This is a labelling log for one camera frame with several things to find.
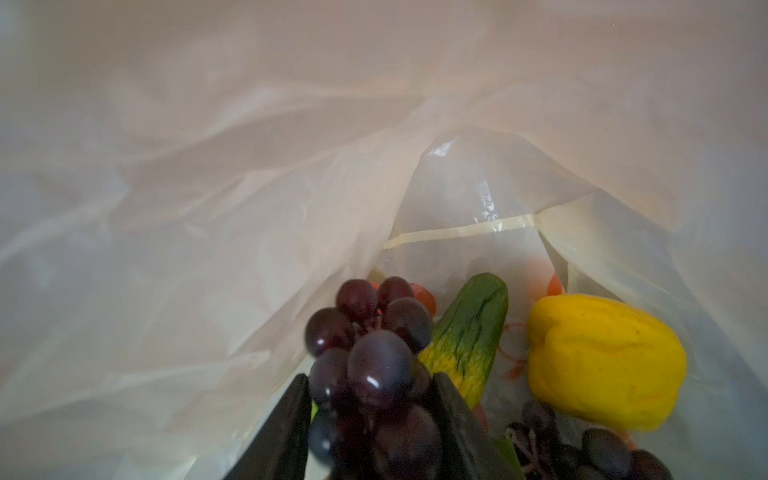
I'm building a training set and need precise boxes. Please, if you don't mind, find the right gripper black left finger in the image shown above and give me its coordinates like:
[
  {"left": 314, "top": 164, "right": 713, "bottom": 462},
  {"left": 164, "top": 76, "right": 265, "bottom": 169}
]
[{"left": 224, "top": 373, "right": 312, "bottom": 480}]

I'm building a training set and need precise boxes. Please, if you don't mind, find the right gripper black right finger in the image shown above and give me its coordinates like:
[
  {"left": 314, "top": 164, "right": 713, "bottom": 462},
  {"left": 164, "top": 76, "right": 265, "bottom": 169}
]
[{"left": 427, "top": 372, "right": 522, "bottom": 480}]

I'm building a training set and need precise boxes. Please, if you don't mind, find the large purple grape bunch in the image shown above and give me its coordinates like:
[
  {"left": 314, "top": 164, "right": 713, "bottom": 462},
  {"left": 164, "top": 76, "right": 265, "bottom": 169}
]
[{"left": 503, "top": 400, "right": 673, "bottom": 480}]

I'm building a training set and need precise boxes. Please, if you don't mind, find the small purple grape bunch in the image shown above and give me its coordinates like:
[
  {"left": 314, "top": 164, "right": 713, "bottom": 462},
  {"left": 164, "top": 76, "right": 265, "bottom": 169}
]
[{"left": 304, "top": 276, "right": 443, "bottom": 479}]

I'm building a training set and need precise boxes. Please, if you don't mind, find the small orange mango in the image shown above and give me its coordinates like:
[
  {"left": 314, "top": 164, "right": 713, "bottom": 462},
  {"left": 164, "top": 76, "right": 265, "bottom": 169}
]
[{"left": 418, "top": 273, "right": 509, "bottom": 409}]

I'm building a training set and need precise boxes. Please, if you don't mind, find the yellow ribbed fruit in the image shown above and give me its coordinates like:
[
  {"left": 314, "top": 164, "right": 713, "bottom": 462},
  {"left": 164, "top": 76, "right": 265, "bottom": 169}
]
[{"left": 526, "top": 294, "right": 687, "bottom": 431}]

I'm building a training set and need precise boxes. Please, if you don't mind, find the translucent plastic bag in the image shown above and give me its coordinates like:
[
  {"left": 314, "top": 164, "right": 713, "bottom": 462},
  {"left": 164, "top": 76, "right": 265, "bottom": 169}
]
[{"left": 1, "top": 1, "right": 767, "bottom": 479}]

